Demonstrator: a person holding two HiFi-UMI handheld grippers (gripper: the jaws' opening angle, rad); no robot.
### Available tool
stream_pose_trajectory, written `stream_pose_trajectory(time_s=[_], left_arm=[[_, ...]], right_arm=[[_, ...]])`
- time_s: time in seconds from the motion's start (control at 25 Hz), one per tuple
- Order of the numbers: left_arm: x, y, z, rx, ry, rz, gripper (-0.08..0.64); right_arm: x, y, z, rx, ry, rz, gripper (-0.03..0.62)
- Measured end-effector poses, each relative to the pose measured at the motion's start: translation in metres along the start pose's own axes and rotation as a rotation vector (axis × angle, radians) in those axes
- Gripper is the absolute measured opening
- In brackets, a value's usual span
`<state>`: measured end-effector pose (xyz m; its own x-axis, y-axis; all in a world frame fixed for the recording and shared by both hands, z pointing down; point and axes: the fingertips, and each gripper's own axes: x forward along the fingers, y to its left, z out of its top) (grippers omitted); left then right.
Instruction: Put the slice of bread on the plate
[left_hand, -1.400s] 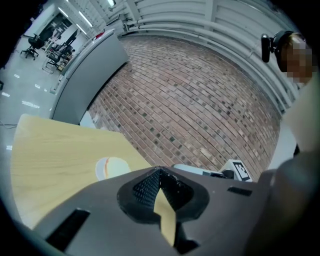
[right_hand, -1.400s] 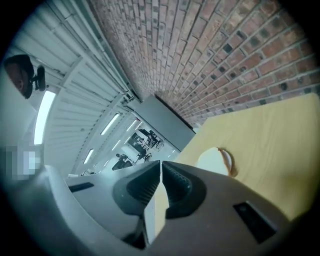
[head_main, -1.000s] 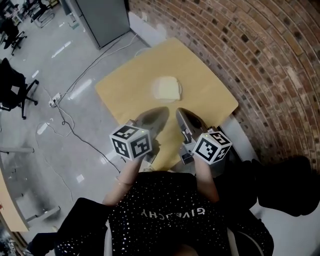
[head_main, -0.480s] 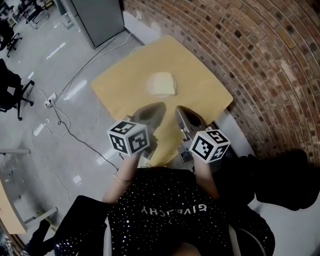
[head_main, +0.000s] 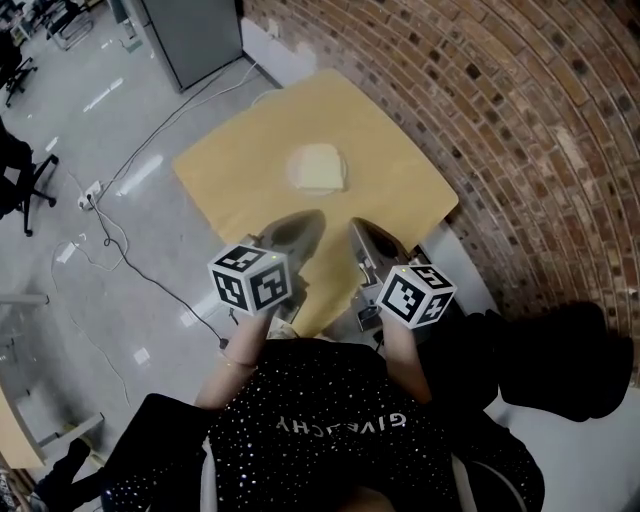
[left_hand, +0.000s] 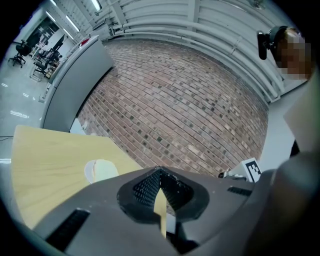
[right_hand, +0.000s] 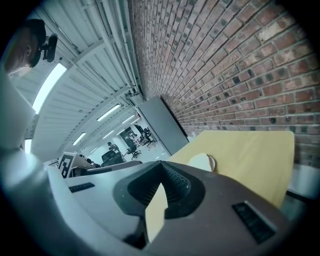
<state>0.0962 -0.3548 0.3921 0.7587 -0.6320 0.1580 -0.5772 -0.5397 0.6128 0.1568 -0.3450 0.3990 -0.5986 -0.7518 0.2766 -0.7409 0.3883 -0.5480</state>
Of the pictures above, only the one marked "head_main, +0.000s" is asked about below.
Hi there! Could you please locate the person's left forearm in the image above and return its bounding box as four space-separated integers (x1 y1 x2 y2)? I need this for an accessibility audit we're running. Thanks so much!
193 307 281 411

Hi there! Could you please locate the pale yellow bread slice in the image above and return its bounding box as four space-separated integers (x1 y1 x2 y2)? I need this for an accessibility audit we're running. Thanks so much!
291 143 349 193

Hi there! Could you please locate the square wooden table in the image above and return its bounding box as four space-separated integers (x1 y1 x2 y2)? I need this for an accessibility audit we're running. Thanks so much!
242 14 501 319

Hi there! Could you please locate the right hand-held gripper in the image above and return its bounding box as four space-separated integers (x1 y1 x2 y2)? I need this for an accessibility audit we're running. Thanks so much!
348 217 459 332

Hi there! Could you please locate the white power strip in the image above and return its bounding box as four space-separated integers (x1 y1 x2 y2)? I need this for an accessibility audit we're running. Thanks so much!
78 180 104 211

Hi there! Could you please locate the desk with grey metal frame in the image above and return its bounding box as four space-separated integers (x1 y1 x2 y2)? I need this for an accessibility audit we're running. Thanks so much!
0 292 106 471

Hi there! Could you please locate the black swivel office chair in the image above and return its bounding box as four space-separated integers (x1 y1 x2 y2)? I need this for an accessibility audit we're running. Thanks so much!
0 119 60 238
0 29 39 109

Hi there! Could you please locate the person's black speckled shirt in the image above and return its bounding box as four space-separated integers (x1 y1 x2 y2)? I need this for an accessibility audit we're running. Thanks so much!
99 337 546 512

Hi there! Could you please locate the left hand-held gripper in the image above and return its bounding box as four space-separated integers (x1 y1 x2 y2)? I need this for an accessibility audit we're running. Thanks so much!
207 208 327 325

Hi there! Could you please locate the black padded office chair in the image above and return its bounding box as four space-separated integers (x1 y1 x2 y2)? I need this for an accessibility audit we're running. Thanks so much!
414 301 635 424

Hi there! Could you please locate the person's right forearm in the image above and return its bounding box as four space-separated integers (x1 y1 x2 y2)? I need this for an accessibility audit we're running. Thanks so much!
382 319 434 405

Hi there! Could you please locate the grey metal cabinet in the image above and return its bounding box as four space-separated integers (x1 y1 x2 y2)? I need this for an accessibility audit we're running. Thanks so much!
139 0 245 94

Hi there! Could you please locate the grey cable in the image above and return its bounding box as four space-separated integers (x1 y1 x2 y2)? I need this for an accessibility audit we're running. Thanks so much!
99 62 259 186

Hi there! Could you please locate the white round plate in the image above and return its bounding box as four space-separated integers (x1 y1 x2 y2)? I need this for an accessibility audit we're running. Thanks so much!
285 143 350 197

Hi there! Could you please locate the white shelving unit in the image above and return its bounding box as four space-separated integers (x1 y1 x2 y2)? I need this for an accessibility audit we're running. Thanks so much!
107 0 146 51

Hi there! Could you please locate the white cable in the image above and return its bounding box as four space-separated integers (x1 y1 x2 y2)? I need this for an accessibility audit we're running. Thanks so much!
52 209 131 406

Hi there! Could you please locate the thin bracelet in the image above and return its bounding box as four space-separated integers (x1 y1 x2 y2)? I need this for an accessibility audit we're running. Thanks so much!
222 349 259 371

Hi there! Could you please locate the black power cable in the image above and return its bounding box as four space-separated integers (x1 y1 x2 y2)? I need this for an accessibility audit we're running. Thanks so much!
89 199 226 347

